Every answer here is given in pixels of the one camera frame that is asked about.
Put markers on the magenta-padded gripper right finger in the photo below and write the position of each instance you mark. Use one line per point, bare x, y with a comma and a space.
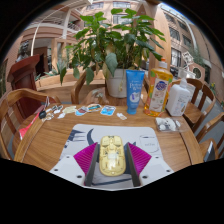
140, 158

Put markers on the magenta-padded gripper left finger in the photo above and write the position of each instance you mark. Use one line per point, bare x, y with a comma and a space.
83, 158

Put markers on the yellow computer mouse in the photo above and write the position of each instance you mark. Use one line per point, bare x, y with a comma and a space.
112, 155

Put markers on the white mouse pad, dark print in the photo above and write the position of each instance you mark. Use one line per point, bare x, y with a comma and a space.
140, 133

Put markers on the clear packet of white items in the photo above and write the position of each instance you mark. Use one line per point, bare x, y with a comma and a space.
167, 124

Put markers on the small white sticker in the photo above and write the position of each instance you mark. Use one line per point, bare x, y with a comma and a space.
122, 116

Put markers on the small printed sticker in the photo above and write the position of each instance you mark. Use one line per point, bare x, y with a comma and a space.
81, 111
94, 107

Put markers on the cream sticker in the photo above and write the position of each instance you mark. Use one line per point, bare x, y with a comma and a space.
69, 109

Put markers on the blue white sticker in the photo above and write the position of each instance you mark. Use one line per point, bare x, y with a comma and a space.
107, 110

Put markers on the black key fob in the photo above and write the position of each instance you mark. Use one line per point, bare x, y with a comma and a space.
42, 115

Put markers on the red bag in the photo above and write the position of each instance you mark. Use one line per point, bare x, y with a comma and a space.
26, 128

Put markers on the blue squeeze tube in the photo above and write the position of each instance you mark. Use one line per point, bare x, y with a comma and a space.
134, 91

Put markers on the yellow detergent bottle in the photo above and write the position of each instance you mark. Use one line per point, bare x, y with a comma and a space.
159, 91

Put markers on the white pump bottle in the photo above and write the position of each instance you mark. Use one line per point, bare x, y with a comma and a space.
178, 100

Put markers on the wooden planter box with succulent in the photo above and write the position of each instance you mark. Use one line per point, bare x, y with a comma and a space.
50, 83

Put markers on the leafy green plant, white pot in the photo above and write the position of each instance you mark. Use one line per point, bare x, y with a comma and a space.
111, 63

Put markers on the dark red wooden lectern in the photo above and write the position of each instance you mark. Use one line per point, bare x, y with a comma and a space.
25, 70

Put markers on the white abstract sculpture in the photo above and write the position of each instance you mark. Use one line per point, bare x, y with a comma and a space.
187, 58

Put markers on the dark bust statue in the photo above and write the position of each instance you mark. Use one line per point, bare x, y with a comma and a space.
23, 50

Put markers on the wooden pillar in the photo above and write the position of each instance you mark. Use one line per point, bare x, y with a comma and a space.
160, 23

